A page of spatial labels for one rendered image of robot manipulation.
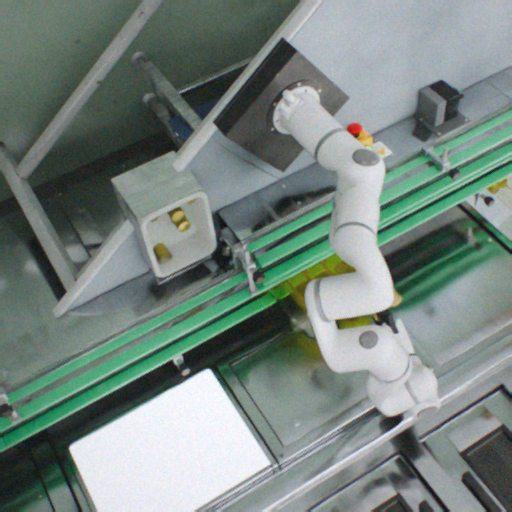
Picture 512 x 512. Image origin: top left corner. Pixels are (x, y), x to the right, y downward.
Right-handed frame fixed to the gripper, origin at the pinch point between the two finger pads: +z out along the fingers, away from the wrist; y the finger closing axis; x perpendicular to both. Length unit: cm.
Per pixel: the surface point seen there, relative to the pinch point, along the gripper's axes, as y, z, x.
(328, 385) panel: -13.1, -8.3, 16.6
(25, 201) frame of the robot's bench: 3, 67, 83
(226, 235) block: 14.8, 25.3, 32.2
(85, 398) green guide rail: -5, 2, 76
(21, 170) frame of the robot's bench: 5, 79, 83
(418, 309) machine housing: -16.0, 8.0, -15.5
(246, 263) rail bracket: 15.7, 14.1, 29.9
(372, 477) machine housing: -17.3, -32.8, 14.0
